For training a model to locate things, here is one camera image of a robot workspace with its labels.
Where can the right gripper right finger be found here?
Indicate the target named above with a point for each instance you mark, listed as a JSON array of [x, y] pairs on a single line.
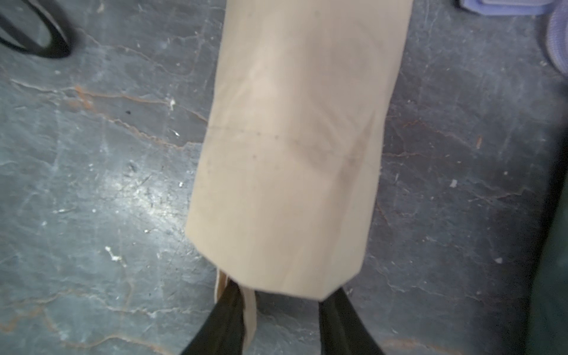
[[341, 330]]

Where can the black umbrella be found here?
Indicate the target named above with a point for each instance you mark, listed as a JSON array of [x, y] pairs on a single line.
[[36, 28]]

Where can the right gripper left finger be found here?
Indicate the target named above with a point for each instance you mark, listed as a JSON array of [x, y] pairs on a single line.
[[224, 330]]

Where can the mint sleeved umbrella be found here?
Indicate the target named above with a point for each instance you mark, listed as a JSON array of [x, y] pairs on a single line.
[[547, 329]]

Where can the beige sleeved umbrella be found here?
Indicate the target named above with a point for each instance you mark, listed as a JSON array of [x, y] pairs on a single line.
[[288, 174]]

